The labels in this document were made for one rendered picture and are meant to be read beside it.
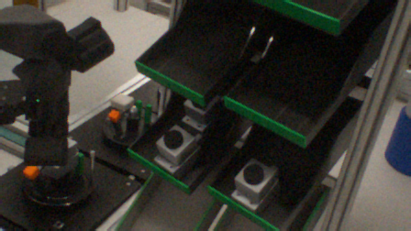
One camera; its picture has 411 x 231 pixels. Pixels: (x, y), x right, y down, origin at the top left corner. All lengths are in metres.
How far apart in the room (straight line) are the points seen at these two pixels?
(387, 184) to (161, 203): 0.76
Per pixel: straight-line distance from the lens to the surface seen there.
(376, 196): 1.58
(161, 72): 0.86
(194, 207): 1.02
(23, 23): 0.77
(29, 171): 1.12
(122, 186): 1.24
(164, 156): 0.89
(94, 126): 1.42
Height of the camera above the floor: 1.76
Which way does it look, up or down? 32 degrees down
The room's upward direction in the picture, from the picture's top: 9 degrees clockwise
